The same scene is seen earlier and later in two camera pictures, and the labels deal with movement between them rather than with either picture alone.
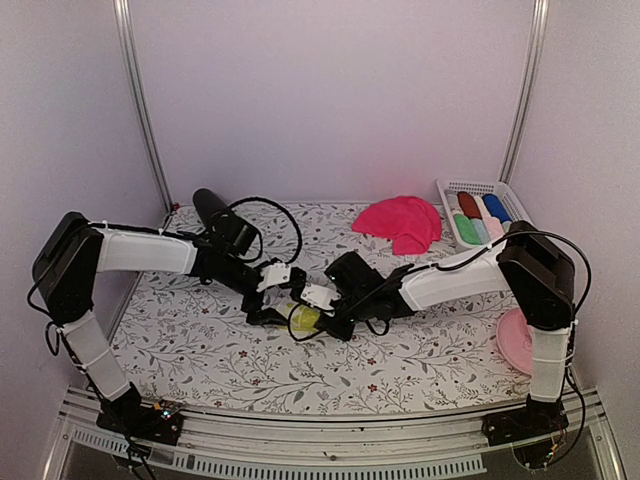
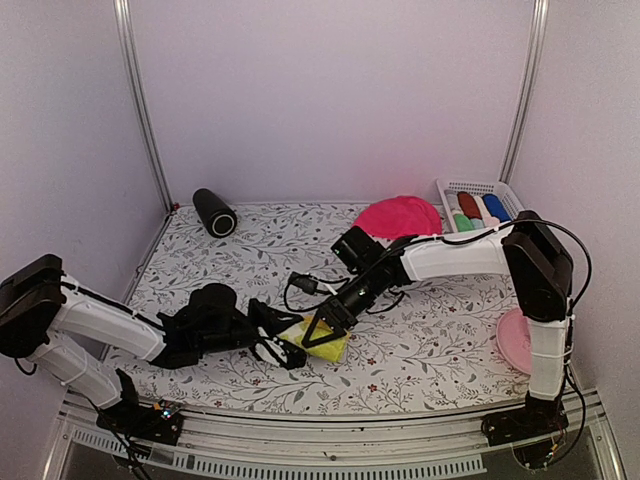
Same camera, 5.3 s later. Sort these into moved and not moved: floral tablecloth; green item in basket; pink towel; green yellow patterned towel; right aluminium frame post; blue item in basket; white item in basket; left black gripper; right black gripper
Moved: green yellow patterned towel; right black gripper; left black gripper
Not moved: right aluminium frame post; floral tablecloth; green item in basket; white item in basket; pink towel; blue item in basket
